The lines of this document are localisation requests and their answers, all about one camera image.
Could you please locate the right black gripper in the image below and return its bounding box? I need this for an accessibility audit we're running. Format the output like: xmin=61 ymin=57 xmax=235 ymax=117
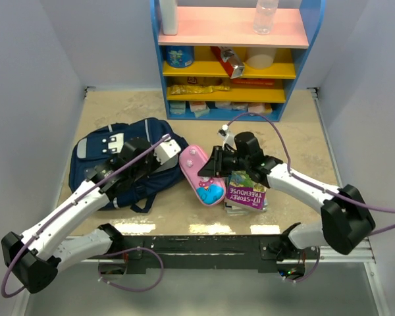
xmin=198 ymin=145 xmax=250 ymax=177

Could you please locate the pink blue pencil case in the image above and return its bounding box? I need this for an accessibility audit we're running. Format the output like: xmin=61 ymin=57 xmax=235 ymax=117
xmin=178 ymin=145 xmax=226 ymax=206

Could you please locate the navy blue backpack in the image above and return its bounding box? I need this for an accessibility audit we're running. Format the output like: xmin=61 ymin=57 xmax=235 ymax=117
xmin=68 ymin=118 xmax=188 ymax=213

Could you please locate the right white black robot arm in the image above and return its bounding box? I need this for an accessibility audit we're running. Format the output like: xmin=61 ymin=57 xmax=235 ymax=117
xmin=198 ymin=132 xmax=376 ymax=261

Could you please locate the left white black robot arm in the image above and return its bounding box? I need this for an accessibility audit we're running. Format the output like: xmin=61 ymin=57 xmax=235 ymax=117
xmin=1 ymin=134 xmax=178 ymax=298

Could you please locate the orange pink sponge pack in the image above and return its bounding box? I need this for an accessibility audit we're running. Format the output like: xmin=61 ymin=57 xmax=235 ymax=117
xmin=248 ymin=102 xmax=273 ymax=115

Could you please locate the green sponge pack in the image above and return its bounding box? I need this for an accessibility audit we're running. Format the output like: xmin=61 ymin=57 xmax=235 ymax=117
xmin=169 ymin=101 xmax=186 ymax=115

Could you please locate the yellow snack bag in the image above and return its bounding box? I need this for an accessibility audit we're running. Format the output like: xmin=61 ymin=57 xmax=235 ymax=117
xmin=169 ymin=84 xmax=230 ymax=95

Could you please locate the stack of books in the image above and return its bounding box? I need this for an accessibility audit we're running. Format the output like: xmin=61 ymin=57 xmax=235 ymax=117
xmin=224 ymin=171 xmax=268 ymax=215

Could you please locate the orange flat box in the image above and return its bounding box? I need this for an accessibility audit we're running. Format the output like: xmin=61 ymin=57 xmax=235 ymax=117
xmin=230 ymin=78 xmax=276 ymax=87

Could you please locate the red silver snack box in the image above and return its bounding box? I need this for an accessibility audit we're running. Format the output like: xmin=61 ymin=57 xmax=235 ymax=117
xmin=210 ymin=46 xmax=245 ymax=79

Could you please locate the blue shelf unit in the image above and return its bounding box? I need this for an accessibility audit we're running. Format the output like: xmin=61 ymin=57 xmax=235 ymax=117
xmin=150 ymin=1 xmax=326 ymax=121

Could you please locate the white plastic tub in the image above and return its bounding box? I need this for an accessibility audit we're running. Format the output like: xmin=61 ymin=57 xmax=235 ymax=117
xmin=246 ymin=47 xmax=277 ymax=69

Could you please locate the blue round can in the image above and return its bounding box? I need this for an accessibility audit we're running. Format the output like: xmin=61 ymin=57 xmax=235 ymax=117
xmin=166 ymin=45 xmax=194 ymax=68

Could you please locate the white cylinder bottle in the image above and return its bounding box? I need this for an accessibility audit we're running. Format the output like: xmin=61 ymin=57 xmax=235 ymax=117
xmin=159 ymin=0 xmax=178 ymax=36

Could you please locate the clear plastic water bottle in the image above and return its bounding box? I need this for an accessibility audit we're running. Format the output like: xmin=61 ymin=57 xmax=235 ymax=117
xmin=253 ymin=0 xmax=279 ymax=35

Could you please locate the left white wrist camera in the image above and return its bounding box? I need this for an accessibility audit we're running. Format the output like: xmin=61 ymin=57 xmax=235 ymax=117
xmin=154 ymin=138 xmax=182 ymax=168

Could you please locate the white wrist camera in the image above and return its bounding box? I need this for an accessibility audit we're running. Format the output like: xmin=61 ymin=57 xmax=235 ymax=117
xmin=154 ymin=138 xmax=182 ymax=168
xmin=218 ymin=124 xmax=235 ymax=149

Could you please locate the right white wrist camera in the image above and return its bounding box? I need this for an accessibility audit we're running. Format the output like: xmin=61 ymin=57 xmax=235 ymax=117
xmin=218 ymin=124 xmax=235 ymax=149

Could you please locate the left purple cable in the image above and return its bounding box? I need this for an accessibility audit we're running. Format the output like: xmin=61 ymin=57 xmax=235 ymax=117
xmin=0 ymin=133 xmax=172 ymax=298

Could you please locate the purple cable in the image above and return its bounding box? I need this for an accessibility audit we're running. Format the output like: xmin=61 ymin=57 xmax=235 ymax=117
xmin=222 ymin=112 xmax=395 ymax=284
xmin=0 ymin=133 xmax=172 ymax=298

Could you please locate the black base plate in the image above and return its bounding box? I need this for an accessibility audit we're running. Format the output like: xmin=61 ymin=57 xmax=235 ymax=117
xmin=108 ymin=235 xmax=301 ymax=274

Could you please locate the aluminium frame rail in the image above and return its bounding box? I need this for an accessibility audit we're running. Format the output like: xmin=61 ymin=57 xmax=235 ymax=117
xmin=319 ymin=238 xmax=376 ymax=263

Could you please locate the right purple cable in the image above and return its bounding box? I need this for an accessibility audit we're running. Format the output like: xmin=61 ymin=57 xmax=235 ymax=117
xmin=222 ymin=112 xmax=395 ymax=284

